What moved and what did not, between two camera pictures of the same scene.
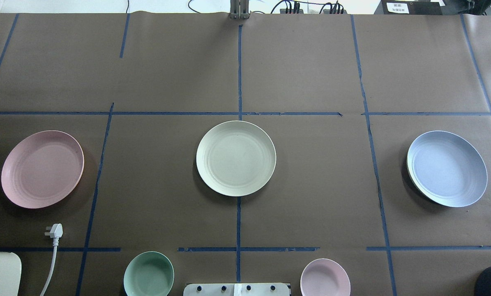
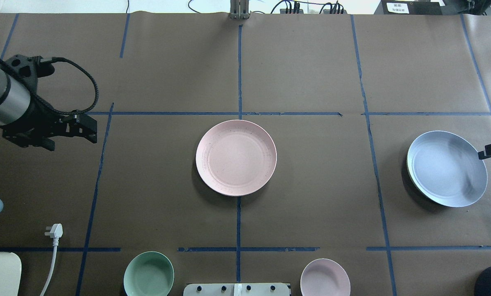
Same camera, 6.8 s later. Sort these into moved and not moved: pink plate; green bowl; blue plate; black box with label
Moved: pink plate
Not moved: black box with label; blue plate; green bowl
